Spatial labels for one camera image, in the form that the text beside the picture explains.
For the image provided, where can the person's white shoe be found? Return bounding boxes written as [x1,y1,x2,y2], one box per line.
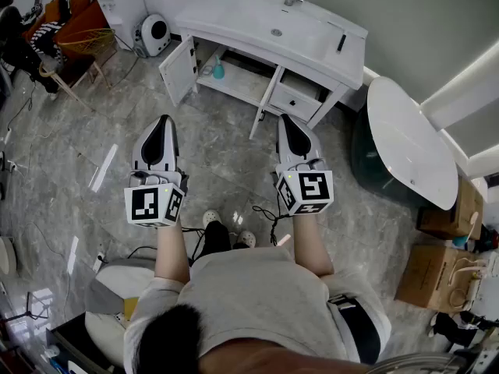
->
[202,210,222,229]
[236,230,257,249]

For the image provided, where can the white cabinet drawer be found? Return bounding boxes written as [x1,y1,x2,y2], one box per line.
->
[267,70,328,122]

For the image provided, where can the white vanity sink cabinet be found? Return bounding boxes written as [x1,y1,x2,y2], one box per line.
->
[174,0,369,90]

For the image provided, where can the yellow wire chair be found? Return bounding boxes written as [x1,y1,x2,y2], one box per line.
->
[57,27,118,89]

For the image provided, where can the white capsule pet carrier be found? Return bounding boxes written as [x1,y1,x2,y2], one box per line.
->
[132,12,172,58]

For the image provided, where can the person's white left shoe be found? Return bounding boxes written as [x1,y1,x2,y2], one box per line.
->
[202,210,222,229]

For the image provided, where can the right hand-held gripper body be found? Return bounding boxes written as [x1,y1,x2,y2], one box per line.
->
[271,157,335,217]

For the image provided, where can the striped cushion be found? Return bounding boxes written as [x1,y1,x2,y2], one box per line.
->
[30,20,65,56]

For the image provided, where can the white freestanding bathtub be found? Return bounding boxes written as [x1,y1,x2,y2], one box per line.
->
[352,76,459,212]

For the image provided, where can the shiny metal rim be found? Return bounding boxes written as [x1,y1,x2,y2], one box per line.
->
[366,351,499,374]

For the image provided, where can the black equipment pile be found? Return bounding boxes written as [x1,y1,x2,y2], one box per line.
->
[427,310,499,350]

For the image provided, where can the white padded chair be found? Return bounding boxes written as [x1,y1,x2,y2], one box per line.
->
[84,258,157,368]

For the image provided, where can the brown cardboard box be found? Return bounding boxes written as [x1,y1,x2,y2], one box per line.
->
[394,244,488,314]
[416,176,484,241]

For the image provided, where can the person's grey t-shirt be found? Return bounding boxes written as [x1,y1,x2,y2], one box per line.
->
[123,245,393,374]

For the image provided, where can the person's white right shoe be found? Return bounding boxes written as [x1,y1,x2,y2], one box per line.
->
[236,230,257,249]

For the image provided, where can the white bathroom vanity cabinet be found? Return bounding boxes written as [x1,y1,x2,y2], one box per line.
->
[190,33,350,130]

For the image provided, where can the black waist bag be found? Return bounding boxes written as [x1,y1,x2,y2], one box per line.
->
[327,293,382,365]

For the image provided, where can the person's left forearm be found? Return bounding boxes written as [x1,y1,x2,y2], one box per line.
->
[154,220,192,286]

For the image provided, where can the wooden brush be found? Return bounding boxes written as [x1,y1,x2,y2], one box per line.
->
[466,210,480,242]

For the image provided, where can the white floor-standing appliance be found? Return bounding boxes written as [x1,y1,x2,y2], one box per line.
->
[95,0,149,50]

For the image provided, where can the orange sofa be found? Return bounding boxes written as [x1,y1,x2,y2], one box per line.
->
[21,0,110,60]

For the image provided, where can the person's black trousers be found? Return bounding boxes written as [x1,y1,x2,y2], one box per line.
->
[193,221,233,263]

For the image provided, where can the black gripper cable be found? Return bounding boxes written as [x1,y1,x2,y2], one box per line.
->
[252,192,292,247]

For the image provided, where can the white round floor object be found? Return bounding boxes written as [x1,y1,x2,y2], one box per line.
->
[0,235,18,276]

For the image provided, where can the person's right forearm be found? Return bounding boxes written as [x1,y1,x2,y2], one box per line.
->
[291,212,335,277]

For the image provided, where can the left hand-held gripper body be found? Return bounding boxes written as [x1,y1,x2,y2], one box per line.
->
[123,157,190,228]

